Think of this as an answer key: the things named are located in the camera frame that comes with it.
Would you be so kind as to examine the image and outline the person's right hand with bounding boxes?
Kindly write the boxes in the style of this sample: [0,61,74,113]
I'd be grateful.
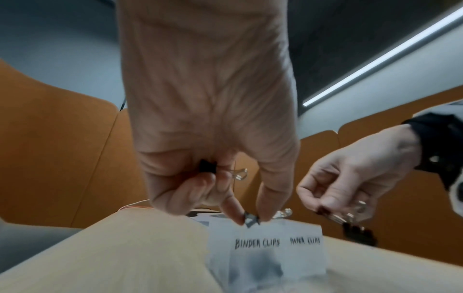
[296,124,422,223]

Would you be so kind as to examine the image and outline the person's left hand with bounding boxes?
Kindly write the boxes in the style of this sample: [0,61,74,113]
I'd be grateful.
[117,0,302,227]

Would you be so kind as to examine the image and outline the black binder clip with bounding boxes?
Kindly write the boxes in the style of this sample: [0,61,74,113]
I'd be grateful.
[198,158,249,182]
[316,200,379,247]
[243,208,294,228]

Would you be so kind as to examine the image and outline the black right wristband marker tiles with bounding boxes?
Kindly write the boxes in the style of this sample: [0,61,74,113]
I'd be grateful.
[401,98,463,191]

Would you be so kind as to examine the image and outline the ceiling light strip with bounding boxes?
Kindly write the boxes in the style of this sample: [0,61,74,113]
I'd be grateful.
[301,5,463,108]

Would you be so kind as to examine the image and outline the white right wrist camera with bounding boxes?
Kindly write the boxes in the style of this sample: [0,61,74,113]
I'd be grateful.
[446,171,463,217]

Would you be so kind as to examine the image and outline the orange cable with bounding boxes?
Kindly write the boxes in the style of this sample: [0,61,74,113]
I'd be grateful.
[119,198,154,212]

